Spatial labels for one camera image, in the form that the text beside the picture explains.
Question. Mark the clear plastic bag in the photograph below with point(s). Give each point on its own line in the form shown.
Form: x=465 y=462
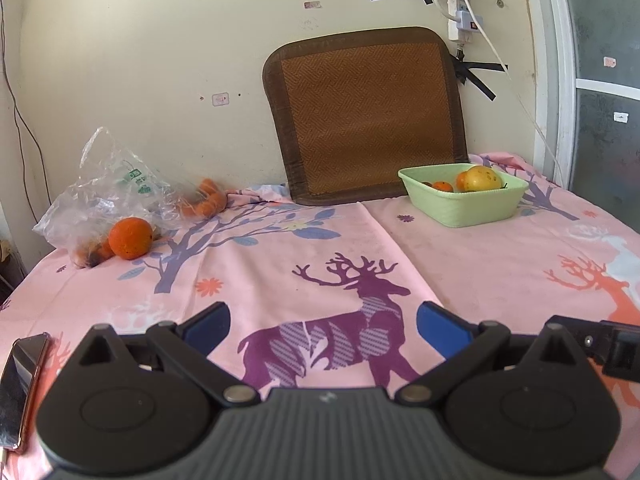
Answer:
x=110 y=195

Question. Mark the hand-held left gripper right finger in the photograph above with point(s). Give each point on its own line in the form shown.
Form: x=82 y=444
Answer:
x=442 y=327

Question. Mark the yellow grapefruit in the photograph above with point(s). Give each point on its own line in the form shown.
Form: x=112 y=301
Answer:
x=483 y=178

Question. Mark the small orange fruit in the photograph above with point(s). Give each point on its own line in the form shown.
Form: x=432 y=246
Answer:
x=104 y=251

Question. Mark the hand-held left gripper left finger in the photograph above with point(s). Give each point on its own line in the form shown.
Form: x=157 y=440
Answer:
x=207 y=327

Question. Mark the white power strip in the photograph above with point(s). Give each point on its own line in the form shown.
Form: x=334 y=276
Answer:
x=462 y=10

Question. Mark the smartphone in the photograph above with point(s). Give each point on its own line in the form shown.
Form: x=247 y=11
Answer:
x=20 y=390

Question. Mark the large orange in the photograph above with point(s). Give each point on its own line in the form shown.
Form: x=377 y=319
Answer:
x=130 y=238

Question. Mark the pink deer printed blanket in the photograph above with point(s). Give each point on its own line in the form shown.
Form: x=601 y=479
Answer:
x=300 y=270

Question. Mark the white framed glass door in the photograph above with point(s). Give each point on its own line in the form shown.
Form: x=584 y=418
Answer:
x=595 y=110

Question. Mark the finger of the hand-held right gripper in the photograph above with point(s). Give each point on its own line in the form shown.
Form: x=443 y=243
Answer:
x=582 y=332

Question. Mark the light green plastic basin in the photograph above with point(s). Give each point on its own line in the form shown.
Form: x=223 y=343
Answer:
x=465 y=207

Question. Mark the brown woven seat cushion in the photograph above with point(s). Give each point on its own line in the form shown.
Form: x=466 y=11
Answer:
x=365 y=115

